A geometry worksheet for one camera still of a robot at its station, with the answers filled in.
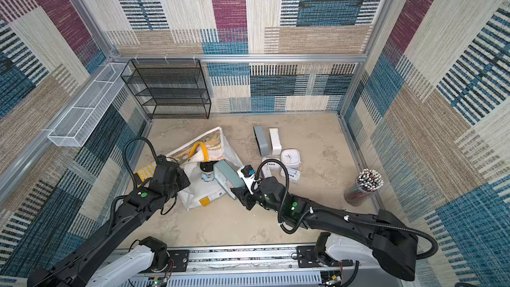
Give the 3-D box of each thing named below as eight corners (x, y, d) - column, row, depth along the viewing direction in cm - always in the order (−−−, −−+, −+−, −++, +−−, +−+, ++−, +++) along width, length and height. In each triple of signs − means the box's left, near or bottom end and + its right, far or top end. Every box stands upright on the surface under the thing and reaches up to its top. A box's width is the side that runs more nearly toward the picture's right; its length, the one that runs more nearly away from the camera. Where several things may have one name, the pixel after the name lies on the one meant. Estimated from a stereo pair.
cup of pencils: (346, 206, 87) (363, 187, 73) (341, 189, 92) (356, 168, 78) (365, 206, 87) (386, 187, 73) (359, 189, 92) (378, 168, 78)
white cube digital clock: (272, 156, 104) (273, 149, 99) (269, 135, 112) (270, 128, 108) (281, 155, 104) (282, 148, 99) (277, 134, 113) (277, 127, 108)
